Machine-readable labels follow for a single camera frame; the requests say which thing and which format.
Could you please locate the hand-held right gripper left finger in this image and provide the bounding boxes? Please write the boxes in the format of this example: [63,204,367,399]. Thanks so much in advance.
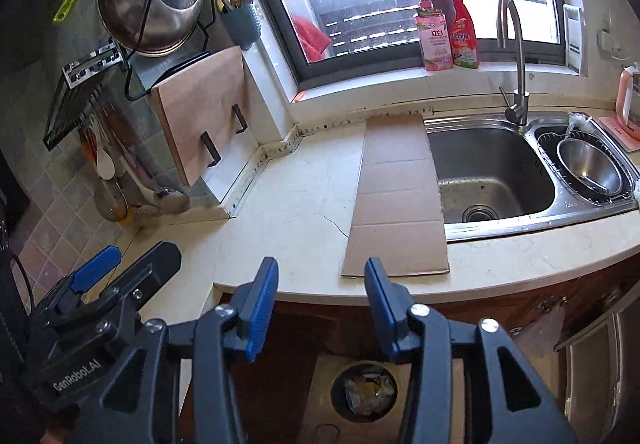
[75,256,280,444]

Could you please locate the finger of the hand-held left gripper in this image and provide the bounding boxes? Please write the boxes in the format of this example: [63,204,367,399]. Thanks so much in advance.
[92,240,182,325]
[47,246,122,310]

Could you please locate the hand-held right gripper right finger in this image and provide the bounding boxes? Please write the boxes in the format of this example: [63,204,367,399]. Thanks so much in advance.
[363,257,582,444]

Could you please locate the round black trash bin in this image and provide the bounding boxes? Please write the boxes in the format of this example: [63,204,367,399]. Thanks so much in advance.
[330,360,401,423]

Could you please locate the clear plastic tray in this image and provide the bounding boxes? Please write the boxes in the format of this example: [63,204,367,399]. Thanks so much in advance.
[345,374,396,416]

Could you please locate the white slotted spoon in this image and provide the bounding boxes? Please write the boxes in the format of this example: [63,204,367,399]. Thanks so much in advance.
[120,159,157,221]

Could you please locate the white rice paddle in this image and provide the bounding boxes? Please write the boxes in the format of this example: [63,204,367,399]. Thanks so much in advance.
[95,116,117,181]

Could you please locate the flat cardboard sheet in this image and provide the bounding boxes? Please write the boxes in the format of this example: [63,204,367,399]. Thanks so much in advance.
[340,113,451,277]

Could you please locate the clear hanging plastic bag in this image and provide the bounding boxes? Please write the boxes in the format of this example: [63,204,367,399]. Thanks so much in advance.
[514,308,566,359]

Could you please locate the stainless steel sink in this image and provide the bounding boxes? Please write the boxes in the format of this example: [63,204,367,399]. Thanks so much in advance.
[424,111,640,243]

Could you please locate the wooden cutting board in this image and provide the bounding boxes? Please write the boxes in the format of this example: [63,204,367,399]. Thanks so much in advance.
[150,45,249,188]

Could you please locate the brown wooden cabinet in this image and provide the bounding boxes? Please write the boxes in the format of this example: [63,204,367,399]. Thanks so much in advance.
[177,269,640,444]

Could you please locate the grey metal door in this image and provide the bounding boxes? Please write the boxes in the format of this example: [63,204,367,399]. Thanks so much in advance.
[565,296,640,444]

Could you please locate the black sink drain basket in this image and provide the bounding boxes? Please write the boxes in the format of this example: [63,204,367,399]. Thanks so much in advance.
[537,129,636,205]

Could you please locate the steel gooseneck faucet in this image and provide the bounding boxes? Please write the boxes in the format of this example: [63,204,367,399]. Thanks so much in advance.
[497,0,531,127]

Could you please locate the stainless steel bowl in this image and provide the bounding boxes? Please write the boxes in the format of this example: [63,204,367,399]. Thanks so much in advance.
[557,139,623,195]

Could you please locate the teal utensil holder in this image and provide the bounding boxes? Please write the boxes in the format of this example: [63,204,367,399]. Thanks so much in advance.
[220,3,264,51]

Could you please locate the pink soap pump bottle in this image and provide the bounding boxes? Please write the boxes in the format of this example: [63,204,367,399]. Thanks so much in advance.
[412,0,453,72]

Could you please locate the white crumpled plastic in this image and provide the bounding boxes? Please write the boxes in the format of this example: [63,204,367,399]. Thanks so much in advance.
[566,111,595,134]

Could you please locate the red cloth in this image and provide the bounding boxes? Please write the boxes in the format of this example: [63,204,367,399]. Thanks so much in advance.
[291,15,332,61]

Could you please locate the red spray bottle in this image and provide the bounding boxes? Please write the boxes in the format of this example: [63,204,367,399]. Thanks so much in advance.
[440,0,480,70]

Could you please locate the pink tray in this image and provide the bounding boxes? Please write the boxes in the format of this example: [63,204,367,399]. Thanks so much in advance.
[597,116,640,141]

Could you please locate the pink plastic holder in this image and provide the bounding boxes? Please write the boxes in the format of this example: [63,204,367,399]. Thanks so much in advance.
[618,65,640,132]

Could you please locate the black hanging rail shelf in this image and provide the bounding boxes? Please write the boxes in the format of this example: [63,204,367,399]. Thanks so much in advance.
[41,36,131,148]

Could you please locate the white wall switch panel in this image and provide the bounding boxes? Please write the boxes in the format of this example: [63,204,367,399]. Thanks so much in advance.
[563,3,584,75]

